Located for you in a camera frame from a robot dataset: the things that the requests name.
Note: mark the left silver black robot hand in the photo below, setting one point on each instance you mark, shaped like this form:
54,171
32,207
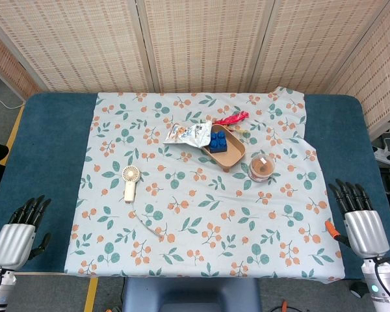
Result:
14,239

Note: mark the woven folding screen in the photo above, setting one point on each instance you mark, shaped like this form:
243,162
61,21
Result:
195,45

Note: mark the red wrapped candy stick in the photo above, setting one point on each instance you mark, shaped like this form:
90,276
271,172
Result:
232,118

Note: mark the white snack bag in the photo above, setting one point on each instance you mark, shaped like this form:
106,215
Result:
188,132

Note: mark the clear domed dessert cup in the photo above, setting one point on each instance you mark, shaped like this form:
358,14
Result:
262,169

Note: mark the blue toy building block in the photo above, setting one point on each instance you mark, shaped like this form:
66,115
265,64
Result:
218,141

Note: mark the blue table mat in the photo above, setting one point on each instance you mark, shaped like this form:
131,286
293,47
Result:
45,156

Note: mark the floral print tablecloth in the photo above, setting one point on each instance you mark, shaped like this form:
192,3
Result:
198,201

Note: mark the white power strip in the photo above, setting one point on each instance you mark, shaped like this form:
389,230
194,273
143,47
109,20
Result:
386,156

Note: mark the brown rectangular tray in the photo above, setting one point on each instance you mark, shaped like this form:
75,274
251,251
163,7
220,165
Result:
229,151

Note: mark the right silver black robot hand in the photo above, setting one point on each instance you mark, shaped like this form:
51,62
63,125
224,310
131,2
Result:
365,230

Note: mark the cream handheld fan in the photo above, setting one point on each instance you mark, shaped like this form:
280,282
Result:
130,182

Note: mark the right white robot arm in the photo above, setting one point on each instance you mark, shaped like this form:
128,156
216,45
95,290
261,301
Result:
382,284

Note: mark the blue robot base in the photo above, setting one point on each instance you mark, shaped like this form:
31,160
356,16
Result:
191,295

